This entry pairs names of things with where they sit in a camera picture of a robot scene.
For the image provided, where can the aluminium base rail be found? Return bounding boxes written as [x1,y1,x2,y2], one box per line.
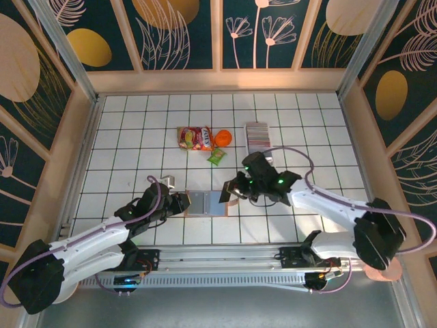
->
[51,243,402,295]

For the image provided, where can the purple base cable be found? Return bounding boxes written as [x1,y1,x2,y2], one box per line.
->
[309,252,353,295]
[94,271,117,292]

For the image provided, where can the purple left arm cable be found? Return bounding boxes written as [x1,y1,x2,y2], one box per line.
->
[0,176,163,308]

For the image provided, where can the dark grey chip card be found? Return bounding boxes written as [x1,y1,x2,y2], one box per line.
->
[189,191,210,215]

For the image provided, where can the green snack packet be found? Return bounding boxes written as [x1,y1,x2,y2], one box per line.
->
[207,148,228,167]

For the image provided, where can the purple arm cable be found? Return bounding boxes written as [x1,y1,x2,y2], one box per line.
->
[262,146,437,256]
[0,176,163,308]

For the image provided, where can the white slotted card tray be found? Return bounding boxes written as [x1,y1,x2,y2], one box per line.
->
[243,122,274,162]

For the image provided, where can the black marbled card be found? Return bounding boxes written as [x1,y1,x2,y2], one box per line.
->
[218,182,233,205]

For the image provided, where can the white flat cable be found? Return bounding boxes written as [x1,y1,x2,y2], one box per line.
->
[251,282,310,293]

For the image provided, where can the black controller board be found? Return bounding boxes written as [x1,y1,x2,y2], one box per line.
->
[113,273,141,297]
[305,269,342,295]

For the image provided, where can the aluminium frame post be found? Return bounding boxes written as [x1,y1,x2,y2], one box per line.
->
[29,0,100,103]
[336,0,392,100]

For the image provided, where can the orange fruit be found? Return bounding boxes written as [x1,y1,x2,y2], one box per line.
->
[214,129,233,148]

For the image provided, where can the orange fruit candy bag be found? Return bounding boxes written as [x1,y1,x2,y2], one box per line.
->
[176,126,215,152]

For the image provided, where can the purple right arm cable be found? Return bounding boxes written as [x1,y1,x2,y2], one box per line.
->
[262,146,437,256]

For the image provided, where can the pink translucent cup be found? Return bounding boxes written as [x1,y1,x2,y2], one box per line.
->
[363,261,404,283]

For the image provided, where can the stack of colourful cards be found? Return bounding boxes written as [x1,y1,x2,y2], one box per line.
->
[246,122,272,153]

